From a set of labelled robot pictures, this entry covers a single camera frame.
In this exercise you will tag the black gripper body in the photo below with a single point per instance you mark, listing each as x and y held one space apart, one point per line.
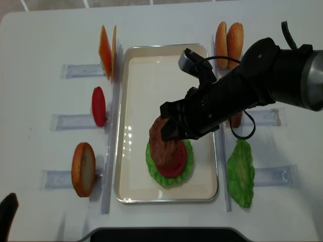
193 116

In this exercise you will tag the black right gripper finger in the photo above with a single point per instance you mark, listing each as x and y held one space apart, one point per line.
171 131

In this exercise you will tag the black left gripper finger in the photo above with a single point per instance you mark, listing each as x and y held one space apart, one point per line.
172 109

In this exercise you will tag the brown meat patty front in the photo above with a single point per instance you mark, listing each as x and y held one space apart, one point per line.
162 152

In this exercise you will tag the brown meat patty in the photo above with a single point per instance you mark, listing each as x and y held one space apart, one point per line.
162 152
236 120

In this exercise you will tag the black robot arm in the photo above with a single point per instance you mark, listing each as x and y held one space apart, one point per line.
266 74

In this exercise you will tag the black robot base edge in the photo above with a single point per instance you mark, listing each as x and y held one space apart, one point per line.
167 234

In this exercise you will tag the red tomato slice on stack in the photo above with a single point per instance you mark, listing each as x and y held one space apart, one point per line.
177 167

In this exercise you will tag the brown meat patty rear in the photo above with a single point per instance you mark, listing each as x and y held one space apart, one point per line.
236 120

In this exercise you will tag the green lettuce leaf on stack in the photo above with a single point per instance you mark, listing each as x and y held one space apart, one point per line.
171 182

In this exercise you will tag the green lettuce leaf in holder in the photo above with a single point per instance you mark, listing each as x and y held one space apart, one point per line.
241 174

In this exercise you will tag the red tomato slice in holder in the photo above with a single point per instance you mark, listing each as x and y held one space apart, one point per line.
98 107

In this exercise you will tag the orange cheese slice left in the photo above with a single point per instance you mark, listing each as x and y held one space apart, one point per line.
105 53

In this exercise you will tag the orange cheese slice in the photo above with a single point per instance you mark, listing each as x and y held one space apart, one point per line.
114 51
105 53

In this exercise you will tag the orange cheese slice right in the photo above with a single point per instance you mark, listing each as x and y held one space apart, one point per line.
114 51

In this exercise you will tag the white rectangular tray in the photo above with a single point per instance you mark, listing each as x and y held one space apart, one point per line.
151 76

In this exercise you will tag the sesame bun left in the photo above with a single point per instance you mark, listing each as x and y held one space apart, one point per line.
221 45

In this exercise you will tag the sesame bun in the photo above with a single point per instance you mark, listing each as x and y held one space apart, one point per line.
235 39
221 45

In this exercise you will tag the sesame bun right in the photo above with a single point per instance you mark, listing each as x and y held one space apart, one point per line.
235 39

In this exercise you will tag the bun slice in holder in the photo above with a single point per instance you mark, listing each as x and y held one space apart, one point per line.
83 169

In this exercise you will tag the clear acrylic rack right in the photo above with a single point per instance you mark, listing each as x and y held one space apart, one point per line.
282 175

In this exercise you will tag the clear acrylic rack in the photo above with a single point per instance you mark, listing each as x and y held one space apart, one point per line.
282 175
53 179

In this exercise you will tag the clear acrylic rack left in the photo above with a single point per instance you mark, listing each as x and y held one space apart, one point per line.
53 179

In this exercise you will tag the black object bottom left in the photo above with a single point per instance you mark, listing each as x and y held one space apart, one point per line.
8 208

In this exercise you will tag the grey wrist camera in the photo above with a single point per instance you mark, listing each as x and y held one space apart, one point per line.
188 61

